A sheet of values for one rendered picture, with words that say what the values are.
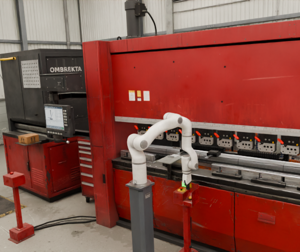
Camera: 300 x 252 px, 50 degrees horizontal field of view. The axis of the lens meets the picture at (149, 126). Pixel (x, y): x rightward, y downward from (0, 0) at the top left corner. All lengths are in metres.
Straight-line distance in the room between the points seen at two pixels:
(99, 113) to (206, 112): 1.30
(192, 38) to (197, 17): 4.93
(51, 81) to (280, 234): 2.83
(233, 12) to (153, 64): 4.44
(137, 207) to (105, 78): 1.69
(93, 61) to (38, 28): 6.74
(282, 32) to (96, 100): 2.11
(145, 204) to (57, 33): 8.59
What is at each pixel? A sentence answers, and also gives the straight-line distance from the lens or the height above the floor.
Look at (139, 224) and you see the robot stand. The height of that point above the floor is 0.67.
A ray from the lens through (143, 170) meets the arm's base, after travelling 2.70.
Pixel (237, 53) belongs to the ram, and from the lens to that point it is 3.09.
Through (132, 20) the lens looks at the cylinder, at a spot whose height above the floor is 2.50.
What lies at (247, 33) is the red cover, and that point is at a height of 2.23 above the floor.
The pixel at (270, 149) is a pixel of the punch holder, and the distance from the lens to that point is 3.09.
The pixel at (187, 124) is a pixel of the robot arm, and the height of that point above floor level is 1.46.
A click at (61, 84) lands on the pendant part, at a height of 1.83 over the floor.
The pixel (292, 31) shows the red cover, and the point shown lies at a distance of 2.95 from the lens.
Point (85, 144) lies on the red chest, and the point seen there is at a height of 0.94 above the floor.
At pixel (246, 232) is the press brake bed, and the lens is 3.34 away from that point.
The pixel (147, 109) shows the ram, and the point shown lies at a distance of 3.62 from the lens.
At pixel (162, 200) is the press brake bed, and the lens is 3.68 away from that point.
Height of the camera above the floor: 1.98
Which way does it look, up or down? 10 degrees down
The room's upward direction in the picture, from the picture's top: 2 degrees counter-clockwise
